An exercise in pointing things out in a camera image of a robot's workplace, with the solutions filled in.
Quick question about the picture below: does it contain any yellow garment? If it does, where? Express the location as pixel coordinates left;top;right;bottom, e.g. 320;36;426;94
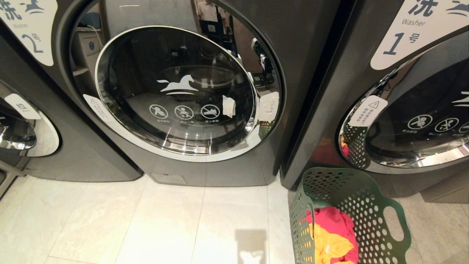
301;222;355;264

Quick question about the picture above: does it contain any green perforated laundry basket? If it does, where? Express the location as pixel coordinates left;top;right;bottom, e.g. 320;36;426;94
289;167;412;264

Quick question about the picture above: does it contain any dark grey washing machine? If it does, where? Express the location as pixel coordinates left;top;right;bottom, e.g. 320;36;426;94
280;0;469;204
37;0;343;187
0;0;143;183

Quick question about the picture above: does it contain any pink garment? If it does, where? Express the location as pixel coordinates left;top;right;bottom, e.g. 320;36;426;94
306;206;359;264

